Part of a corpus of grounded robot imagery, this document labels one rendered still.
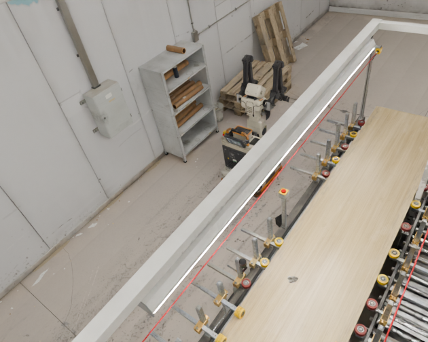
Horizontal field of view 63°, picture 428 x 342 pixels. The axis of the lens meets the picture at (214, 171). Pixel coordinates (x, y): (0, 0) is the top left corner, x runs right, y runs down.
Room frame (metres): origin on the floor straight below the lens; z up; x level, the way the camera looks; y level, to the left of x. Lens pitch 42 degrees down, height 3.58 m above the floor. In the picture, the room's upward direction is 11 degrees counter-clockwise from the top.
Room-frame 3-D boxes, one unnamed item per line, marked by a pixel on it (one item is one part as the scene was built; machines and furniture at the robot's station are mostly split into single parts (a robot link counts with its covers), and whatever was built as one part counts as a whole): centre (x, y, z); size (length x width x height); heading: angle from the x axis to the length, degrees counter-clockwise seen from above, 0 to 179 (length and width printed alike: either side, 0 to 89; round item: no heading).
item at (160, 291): (1.55, -0.46, 2.34); 2.40 x 0.12 x 0.08; 135
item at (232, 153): (3.56, -0.46, 0.59); 0.55 x 0.34 x 0.83; 45
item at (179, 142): (4.72, 0.26, 0.78); 0.90 x 0.45 x 1.55; 135
